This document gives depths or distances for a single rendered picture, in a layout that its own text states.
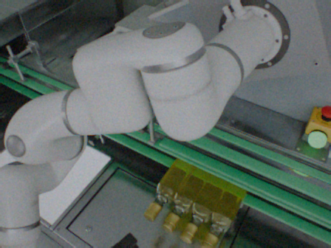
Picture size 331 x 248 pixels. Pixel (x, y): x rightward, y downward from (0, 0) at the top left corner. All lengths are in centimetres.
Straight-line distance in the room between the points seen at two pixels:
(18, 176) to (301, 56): 61
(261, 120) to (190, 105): 48
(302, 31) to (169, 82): 32
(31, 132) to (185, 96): 28
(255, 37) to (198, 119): 22
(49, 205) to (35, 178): 42
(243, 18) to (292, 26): 10
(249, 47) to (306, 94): 34
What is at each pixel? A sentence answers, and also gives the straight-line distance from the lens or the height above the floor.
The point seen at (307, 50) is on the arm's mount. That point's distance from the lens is 62.
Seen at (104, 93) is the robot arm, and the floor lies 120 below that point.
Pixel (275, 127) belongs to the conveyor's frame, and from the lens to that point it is 84.
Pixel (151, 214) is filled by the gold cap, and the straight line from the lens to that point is 80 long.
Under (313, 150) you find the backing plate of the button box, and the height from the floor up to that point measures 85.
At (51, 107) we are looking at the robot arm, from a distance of 51.
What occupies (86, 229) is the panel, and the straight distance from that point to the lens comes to 97.
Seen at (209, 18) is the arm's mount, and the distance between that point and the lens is 68.
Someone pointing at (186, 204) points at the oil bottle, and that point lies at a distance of 80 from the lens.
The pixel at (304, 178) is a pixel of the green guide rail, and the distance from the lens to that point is 78.
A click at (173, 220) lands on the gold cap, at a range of 79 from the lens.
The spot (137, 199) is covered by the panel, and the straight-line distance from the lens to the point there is 99.
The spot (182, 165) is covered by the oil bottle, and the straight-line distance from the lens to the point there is 86.
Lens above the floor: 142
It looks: 34 degrees down
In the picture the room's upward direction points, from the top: 140 degrees counter-clockwise
